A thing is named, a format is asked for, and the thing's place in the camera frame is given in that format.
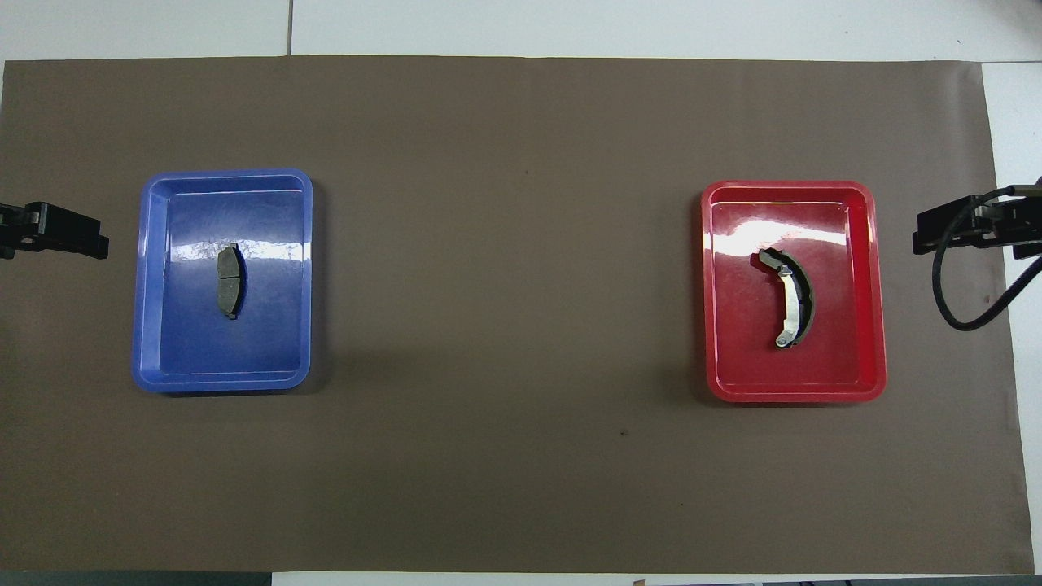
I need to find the blue plastic tray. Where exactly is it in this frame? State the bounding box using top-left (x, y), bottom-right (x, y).
top-left (132, 168), bottom-right (314, 395)

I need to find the dark brake pad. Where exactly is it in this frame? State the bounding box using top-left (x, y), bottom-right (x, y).
top-left (217, 243), bottom-right (247, 321)

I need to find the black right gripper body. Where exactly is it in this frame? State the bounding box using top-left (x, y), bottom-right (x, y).
top-left (981, 185), bottom-right (1042, 245)

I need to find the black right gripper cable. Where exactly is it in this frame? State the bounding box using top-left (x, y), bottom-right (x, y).
top-left (932, 186), bottom-right (1042, 331)

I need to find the brown table mat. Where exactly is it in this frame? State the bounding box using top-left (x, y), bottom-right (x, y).
top-left (0, 55), bottom-right (1035, 574)

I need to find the red plastic tray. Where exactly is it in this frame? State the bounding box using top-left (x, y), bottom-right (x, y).
top-left (701, 180), bottom-right (888, 405)

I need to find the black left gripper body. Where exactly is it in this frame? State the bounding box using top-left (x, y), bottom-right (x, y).
top-left (0, 202), bottom-right (33, 260)

